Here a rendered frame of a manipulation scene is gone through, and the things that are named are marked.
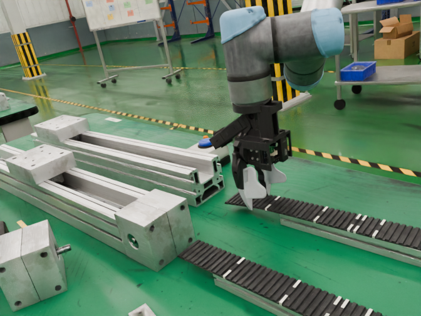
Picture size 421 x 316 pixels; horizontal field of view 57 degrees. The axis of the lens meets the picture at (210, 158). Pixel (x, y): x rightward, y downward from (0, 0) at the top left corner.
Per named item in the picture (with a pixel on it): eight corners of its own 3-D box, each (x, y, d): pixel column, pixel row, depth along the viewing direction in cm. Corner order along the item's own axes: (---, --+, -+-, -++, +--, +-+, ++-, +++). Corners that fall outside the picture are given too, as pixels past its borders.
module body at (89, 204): (165, 229, 80) (156, 192, 77) (126, 256, 74) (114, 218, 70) (14, 166, 134) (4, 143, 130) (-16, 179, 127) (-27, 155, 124)
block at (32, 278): (81, 284, 68) (64, 239, 64) (12, 312, 65) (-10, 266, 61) (76, 255, 77) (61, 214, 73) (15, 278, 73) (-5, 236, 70)
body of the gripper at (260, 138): (270, 175, 68) (262, 109, 63) (232, 167, 74) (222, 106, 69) (293, 158, 73) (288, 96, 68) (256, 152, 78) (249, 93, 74)
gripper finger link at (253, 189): (261, 220, 71) (262, 171, 69) (236, 212, 75) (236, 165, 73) (271, 215, 73) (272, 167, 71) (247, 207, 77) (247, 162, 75)
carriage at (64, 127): (93, 137, 128) (86, 118, 126) (62, 150, 121) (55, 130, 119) (69, 132, 139) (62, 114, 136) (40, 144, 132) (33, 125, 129)
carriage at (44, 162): (80, 175, 100) (72, 151, 97) (40, 195, 93) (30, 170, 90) (52, 165, 110) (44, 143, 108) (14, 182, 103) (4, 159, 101)
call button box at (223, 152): (231, 162, 105) (227, 140, 102) (207, 177, 99) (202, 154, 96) (209, 157, 110) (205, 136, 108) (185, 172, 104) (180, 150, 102)
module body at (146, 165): (225, 187, 92) (218, 154, 89) (195, 207, 86) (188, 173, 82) (64, 145, 146) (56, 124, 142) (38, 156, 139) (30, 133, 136)
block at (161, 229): (205, 235, 75) (195, 192, 72) (156, 272, 68) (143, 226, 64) (174, 222, 81) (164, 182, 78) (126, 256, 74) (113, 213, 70)
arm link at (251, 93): (218, 81, 68) (247, 70, 73) (222, 107, 69) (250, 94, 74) (252, 83, 63) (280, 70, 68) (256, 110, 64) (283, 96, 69)
